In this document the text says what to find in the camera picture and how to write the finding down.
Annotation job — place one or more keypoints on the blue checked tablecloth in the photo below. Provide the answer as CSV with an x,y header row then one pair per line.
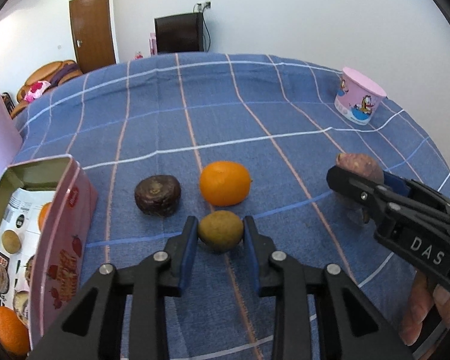
x,y
173,114

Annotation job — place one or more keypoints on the brown wooden door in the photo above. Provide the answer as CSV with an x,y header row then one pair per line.
x,y
91,30

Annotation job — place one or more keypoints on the green-brown kiwi fruit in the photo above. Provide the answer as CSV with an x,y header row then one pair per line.
x,y
11,242

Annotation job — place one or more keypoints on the large orange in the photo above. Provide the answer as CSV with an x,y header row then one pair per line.
x,y
13,333

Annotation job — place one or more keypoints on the person's right hand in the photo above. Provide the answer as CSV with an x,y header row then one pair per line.
x,y
420,303

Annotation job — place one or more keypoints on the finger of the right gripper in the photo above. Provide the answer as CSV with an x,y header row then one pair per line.
x,y
386,208
417,191

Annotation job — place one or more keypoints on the black television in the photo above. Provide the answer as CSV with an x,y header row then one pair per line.
x,y
180,33

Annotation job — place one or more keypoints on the small orange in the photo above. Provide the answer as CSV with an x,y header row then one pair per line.
x,y
225,183

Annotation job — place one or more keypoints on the printed paper in tin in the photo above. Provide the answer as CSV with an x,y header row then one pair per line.
x,y
20,214

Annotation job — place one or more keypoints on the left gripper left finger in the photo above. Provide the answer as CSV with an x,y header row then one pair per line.
x,y
90,326

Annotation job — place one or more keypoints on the purple round fruit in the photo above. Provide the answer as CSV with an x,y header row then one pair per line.
x,y
366,167

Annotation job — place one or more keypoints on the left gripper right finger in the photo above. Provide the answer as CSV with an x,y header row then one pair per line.
x,y
349,325

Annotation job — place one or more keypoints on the pink cartoon mug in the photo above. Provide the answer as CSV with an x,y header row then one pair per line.
x,y
358,97

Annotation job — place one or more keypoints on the pink tin box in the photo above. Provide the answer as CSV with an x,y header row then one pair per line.
x,y
59,256

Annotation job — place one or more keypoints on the wrinkled dark passion fruit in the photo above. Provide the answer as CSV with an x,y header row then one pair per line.
x,y
29,270

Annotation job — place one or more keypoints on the brown leather armchair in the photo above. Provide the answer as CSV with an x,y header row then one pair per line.
x,y
44,79

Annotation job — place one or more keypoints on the wall power socket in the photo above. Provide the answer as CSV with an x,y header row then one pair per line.
x,y
201,6

